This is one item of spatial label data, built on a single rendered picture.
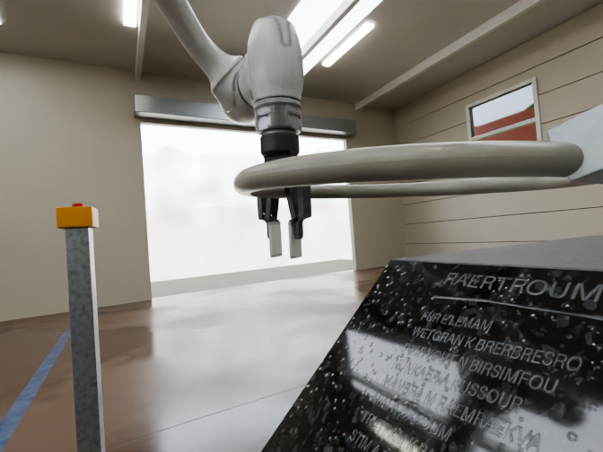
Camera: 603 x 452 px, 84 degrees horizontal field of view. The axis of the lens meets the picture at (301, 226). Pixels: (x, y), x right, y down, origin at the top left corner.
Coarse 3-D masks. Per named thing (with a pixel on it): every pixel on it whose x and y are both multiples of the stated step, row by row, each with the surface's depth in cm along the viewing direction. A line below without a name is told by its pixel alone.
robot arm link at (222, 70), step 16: (160, 0) 60; (176, 0) 61; (176, 16) 63; (192, 16) 65; (176, 32) 66; (192, 32) 66; (192, 48) 68; (208, 48) 69; (208, 64) 70; (224, 64) 70; (240, 64) 70; (224, 80) 70; (224, 96) 72; (240, 96) 69; (224, 112) 79; (240, 112) 73
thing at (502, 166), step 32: (288, 160) 33; (320, 160) 30; (352, 160) 29; (384, 160) 28; (416, 160) 27; (448, 160) 27; (480, 160) 26; (512, 160) 26; (544, 160) 27; (576, 160) 28; (256, 192) 52; (320, 192) 69; (352, 192) 72; (384, 192) 72; (416, 192) 70; (448, 192) 67; (480, 192) 63
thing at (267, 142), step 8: (264, 136) 62; (272, 136) 61; (280, 136) 61; (288, 136) 61; (296, 136) 63; (264, 144) 62; (272, 144) 61; (280, 144) 61; (288, 144) 61; (296, 144) 63; (264, 152) 62; (272, 152) 62; (280, 152) 62; (288, 152) 62; (296, 152) 62; (264, 160) 66; (272, 160) 64
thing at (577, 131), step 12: (600, 108) 27; (576, 120) 28; (588, 120) 28; (600, 120) 27; (552, 132) 30; (564, 132) 29; (576, 132) 28; (588, 132) 28; (600, 132) 27; (576, 144) 28; (588, 144) 28; (600, 144) 27; (588, 156) 28; (600, 156) 27; (588, 168) 28; (600, 168) 27; (576, 180) 29; (588, 180) 31; (600, 180) 32
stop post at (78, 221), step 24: (72, 216) 129; (96, 216) 138; (72, 240) 130; (72, 264) 130; (72, 288) 129; (72, 312) 129; (96, 312) 137; (72, 336) 128; (96, 336) 134; (72, 360) 128; (96, 360) 131; (96, 384) 130; (96, 408) 130; (96, 432) 129
